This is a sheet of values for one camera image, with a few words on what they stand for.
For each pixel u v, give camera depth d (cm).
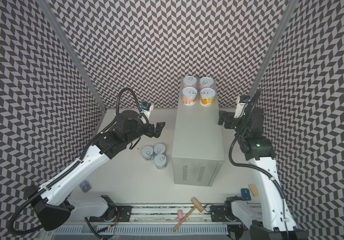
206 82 75
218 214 73
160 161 86
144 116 57
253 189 80
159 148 90
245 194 78
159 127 62
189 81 77
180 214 71
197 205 74
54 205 39
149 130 61
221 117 60
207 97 70
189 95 71
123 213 72
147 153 89
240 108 57
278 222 36
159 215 73
